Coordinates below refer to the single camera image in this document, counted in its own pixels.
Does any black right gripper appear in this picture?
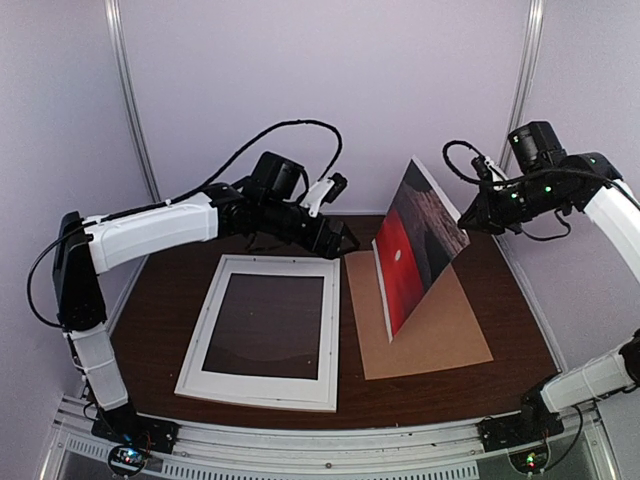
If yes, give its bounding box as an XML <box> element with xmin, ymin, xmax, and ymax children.
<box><xmin>458</xmin><ymin>169</ymin><xmax>568</xmax><ymax>235</ymax></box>

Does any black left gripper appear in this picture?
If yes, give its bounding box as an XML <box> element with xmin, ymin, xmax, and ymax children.
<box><xmin>260</xmin><ymin>198</ymin><xmax>363</xmax><ymax>262</ymax></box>

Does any red and dark photo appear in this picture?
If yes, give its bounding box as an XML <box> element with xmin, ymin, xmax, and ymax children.
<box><xmin>372</xmin><ymin>156</ymin><xmax>470</xmax><ymax>341</ymax></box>

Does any clear acrylic sheet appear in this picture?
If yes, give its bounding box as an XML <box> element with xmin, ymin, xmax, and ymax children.
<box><xmin>202</xmin><ymin>273</ymin><xmax>324</xmax><ymax>380</ymax></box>

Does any brown backing board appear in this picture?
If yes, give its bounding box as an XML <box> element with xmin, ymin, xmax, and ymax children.
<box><xmin>345</xmin><ymin>251</ymin><xmax>493</xmax><ymax>380</ymax></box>

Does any white picture frame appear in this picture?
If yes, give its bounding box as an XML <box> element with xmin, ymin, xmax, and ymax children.
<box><xmin>173</xmin><ymin>253</ymin><xmax>342</xmax><ymax>415</ymax></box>

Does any white mat board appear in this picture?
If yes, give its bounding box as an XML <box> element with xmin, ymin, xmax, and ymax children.
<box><xmin>179</xmin><ymin>257</ymin><xmax>337</xmax><ymax>401</ymax></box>

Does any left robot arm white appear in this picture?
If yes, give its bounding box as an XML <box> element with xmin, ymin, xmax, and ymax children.
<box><xmin>53</xmin><ymin>175</ymin><xmax>355</xmax><ymax>444</ymax></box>

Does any right controller board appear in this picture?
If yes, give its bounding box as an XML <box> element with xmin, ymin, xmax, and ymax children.
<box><xmin>508</xmin><ymin>445</ymin><xmax>550</xmax><ymax>476</ymax></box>

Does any controller board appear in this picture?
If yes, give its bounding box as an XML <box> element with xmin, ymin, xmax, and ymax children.
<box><xmin>508</xmin><ymin>445</ymin><xmax>550</xmax><ymax>476</ymax></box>
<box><xmin>107</xmin><ymin>445</ymin><xmax>150</xmax><ymax>477</ymax></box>

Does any left controller board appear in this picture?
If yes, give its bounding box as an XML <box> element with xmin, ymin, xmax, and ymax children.
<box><xmin>107</xmin><ymin>445</ymin><xmax>150</xmax><ymax>477</ymax></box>

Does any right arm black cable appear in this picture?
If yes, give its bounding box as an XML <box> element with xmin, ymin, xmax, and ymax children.
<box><xmin>442</xmin><ymin>139</ymin><xmax>506</xmax><ymax>191</ymax></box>

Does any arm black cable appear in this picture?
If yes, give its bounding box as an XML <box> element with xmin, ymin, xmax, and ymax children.
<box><xmin>169</xmin><ymin>119</ymin><xmax>345</xmax><ymax>204</ymax></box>
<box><xmin>442</xmin><ymin>139</ymin><xmax>506</xmax><ymax>191</ymax></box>

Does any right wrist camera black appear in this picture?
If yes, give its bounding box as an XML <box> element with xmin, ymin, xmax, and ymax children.
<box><xmin>507</xmin><ymin>121</ymin><xmax>567</xmax><ymax>174</ymax></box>

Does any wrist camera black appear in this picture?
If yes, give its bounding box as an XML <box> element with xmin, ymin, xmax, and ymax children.
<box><xmin>507</xmin><ymin>121</ymin><xmax>567</xmax><ymax>174</ymax></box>
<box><xmin>249</xmin><ymin>152</ymin><xmax>304</xmax><ymax>200</ymax></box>

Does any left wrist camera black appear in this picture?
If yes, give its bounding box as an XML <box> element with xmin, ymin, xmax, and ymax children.
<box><xmin>249</xmin><ymin>152</ymin><xmax>304</xmax><ymax>200</ymax></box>

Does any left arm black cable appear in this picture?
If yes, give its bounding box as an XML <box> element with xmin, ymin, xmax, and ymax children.
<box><xmin>169</xmin><ymin>119</ymin><xmax>345</xmax><ymax>204</ymax></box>

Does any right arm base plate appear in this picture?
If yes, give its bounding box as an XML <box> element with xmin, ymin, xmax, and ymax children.
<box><xmin>477</xmin><ymin>390</ymin><xmax>564</xmax><ymax>452</ymax></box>

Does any aluminium corner post right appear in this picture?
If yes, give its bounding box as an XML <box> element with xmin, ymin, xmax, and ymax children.
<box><xmin>497</xmin><ymin>0</ymin><xmax>545</xmax><ymax>166</ymax></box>

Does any aluminium corner post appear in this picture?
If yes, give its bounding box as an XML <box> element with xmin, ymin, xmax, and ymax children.
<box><xmin>497</xmin><ymin>0</ymin><xmax>545</xmax><ymax>166</ymax></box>
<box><xmin>104</xmin><ymin>0</ymin><xmax>160</xmax><ymax>201</ymax></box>

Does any aluminium front rail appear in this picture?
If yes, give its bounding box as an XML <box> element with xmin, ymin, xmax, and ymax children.
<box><xmin>37</xmin><ymin>389</ymin><xmax>609</xmax><ymax>480</ymax></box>

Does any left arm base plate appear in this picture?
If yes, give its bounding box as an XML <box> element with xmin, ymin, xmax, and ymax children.
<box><xmin>91</xmin><ymin>401</ymin><xmax>179</xmax><ymax>454</ymax></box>

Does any aluminium corner post left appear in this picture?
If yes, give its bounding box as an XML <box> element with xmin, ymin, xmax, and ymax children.
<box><xmin>104</xmin><ymin>0</ymin><xmax>160</xmax><ymax>201</ymax></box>

